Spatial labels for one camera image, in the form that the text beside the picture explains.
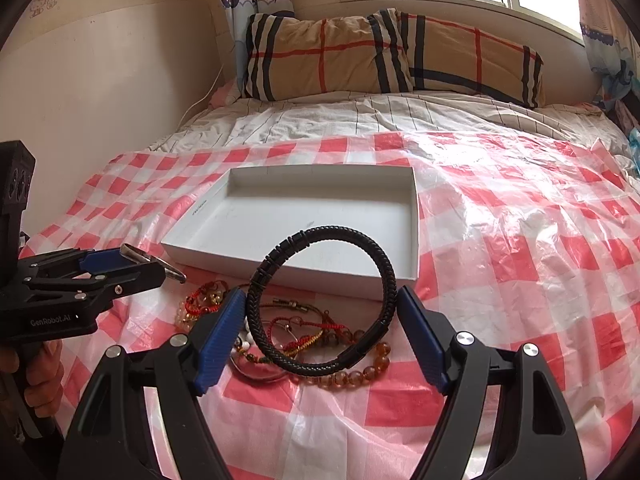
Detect white pearl bead bracelet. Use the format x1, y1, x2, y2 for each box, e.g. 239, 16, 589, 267
232, 328, 256, 361

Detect amber bead bracelet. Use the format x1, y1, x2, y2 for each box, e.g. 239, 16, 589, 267
290, 327, 393, 391

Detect red brown beaded cord bracelet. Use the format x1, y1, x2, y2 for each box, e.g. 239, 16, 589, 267
264, 298, 352, 356

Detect black braided leather bracelet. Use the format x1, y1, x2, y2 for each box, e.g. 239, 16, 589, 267
244, 224, 399, 378

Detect person's left hand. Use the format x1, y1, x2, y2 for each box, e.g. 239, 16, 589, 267
1, 340, 64, 418

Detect white shallow cardboard box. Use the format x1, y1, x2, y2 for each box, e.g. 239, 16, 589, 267
162, 165, 419, 286

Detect pink cloth by pillow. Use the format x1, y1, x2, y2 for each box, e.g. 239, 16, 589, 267
208, 80, 241, 110

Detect red white checkered plastic sheet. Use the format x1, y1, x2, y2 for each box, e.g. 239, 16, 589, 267
25, 131, 639, 479

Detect white striped bed sheet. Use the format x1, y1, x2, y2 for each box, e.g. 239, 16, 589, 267
149, 91, 631, 162

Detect left beige plaid pillow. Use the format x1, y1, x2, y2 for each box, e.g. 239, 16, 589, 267
242, 9, 413, 102

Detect beige plaid pillow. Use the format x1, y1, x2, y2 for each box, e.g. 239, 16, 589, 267
242, 9, 413, 102
396, 12, 546, 110

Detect right beige plaid pillow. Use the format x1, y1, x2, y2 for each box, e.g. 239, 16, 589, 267
396, 12, 546, 110

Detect right pink cartoon curtain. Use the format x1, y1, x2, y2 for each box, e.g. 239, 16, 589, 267
578, 0, 639, 110

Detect white board on wall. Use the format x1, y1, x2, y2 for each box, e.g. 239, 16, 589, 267
1, 1, 220, 235

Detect white cable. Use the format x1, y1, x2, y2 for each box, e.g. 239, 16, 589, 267
177, 62, 227, 129

